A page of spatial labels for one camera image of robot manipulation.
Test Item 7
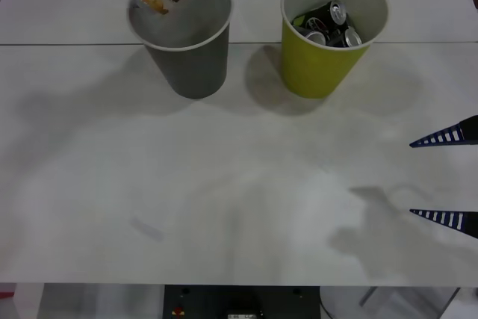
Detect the silver-topped can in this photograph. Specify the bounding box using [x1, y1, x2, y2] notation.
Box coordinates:
[298, 27, 329, 46]

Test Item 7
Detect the white table leg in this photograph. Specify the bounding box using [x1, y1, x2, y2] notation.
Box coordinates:
[13, 282, 45, 319]

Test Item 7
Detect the black robot torso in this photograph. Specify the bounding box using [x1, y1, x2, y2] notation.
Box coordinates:
[164, 285, 322, 319]

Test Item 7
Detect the grey plastic bin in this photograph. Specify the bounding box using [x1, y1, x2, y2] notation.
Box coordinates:
[127, 0, 235, 100]

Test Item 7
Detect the black can with red print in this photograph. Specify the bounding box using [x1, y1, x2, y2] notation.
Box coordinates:
[293, 0, 349, 33]

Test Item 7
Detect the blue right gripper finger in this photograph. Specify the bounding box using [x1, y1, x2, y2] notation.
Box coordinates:
[409, 208, 478, 240]
[409, 114, 478, 149]

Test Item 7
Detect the black can with silver top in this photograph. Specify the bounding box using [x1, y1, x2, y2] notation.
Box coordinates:
[328, 25, 364, 49]

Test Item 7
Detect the yellow-green plastic bin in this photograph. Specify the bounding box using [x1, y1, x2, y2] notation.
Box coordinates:
[279, 0, 390, 100]

